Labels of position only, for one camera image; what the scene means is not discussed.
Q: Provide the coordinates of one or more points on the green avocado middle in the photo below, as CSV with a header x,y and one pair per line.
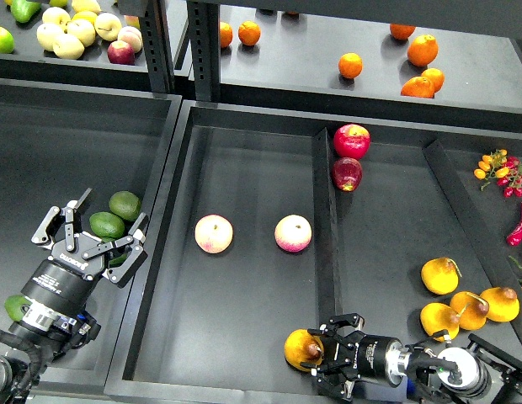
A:
x,y
107,224

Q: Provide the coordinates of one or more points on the black left tray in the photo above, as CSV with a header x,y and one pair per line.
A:
x,y
57,142

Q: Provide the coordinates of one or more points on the green avocado lower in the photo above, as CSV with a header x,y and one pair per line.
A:
x,y
117,258

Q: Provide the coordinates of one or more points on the pink apple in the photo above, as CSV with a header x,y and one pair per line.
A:
x,y
213,233
293,233

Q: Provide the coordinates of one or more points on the black tray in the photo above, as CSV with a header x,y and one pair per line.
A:
x,y
57,142
230,313

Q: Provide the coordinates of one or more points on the cherry tomato bunch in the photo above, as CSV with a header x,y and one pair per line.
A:
x,y
502,169

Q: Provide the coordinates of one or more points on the dark red apple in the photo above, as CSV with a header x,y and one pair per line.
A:
x,y
346,174

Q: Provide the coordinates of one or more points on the orange on shelf left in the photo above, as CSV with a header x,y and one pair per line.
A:
x,y
226,34

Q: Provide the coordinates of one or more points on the pink apple left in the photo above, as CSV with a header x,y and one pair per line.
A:
x,y
213,233

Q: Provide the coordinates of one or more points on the small orange right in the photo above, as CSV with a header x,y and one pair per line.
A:
x,y
436,76

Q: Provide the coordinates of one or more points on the pink peach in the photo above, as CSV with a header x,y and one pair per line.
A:
x,y
132,36

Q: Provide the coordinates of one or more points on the pale yellow pear front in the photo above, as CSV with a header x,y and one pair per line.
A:
x,y
67,46

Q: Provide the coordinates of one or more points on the black shelf post right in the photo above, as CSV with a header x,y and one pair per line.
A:
x,y
204,37

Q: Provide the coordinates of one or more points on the black shelf post left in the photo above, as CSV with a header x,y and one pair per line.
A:
x,y
156,46

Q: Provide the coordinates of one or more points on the pale yellow pear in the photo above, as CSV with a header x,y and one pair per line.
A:
x,y
57,16
67,46
46,35
83,30
107,26

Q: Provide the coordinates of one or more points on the large orange on shelf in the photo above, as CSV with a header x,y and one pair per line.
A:
x,y
423,50

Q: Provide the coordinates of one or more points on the pale yellow pear left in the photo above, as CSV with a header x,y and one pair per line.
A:
x,y
46,35

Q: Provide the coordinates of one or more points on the orange on shelf middle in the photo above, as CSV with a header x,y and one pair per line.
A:
x,y
350,65

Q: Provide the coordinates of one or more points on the black centre tray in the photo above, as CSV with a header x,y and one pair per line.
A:
x,y
230,313

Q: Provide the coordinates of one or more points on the red apple on shelf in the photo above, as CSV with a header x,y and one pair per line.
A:
x,y
121,53

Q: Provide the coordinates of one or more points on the pale yellow pear middle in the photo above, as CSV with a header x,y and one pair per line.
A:
x,y
83,30

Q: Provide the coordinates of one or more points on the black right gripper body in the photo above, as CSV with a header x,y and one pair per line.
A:
x,y
378,359

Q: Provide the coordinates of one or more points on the pale yellow pear back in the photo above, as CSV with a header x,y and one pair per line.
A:
x,y
57,16

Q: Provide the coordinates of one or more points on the yellow pear centre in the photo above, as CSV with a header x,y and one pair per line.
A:
x,y
471,308

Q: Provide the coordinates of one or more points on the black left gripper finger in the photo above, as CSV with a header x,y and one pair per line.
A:
x,y
57,217
135,237

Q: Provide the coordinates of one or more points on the light green avocado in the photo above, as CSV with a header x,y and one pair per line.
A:
x,y
16,307

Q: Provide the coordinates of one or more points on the yellow pear lower left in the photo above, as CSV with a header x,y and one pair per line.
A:
x,y
438,319

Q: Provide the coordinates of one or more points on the yellow pear upper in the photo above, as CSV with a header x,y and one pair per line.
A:
x,y
441,275

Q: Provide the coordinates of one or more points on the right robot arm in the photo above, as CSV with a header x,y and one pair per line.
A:
x,y
453,375

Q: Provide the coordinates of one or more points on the black shelf post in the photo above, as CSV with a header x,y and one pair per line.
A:
x,y
204,37
156,46

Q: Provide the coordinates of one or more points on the green avocado top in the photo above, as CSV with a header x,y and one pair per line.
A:
x,y
126,205

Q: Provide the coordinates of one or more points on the green apple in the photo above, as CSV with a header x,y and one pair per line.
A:
x,y
7,42

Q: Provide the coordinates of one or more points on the orange front right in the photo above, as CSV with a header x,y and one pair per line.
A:
x,y
419,87

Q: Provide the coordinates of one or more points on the pink apple right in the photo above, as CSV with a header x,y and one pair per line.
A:
x,y
293,233

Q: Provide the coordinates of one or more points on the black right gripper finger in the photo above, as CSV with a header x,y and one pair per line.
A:
x,y
330,328
335,379

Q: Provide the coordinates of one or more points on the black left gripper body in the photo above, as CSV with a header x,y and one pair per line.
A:
x,y
64,281

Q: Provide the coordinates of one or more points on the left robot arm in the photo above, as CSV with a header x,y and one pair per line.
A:
x,y
49,315

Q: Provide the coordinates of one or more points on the green pepper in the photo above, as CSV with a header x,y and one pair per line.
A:
x,y
23,10

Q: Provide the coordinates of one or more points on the bright red apple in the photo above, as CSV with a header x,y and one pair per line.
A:
x,y
351,140

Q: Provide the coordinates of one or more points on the pale yellow pear right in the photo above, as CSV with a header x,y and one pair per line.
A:
x,y
107,26

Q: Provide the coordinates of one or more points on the yellow pear with brown end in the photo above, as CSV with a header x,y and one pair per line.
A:
x,y
302,347

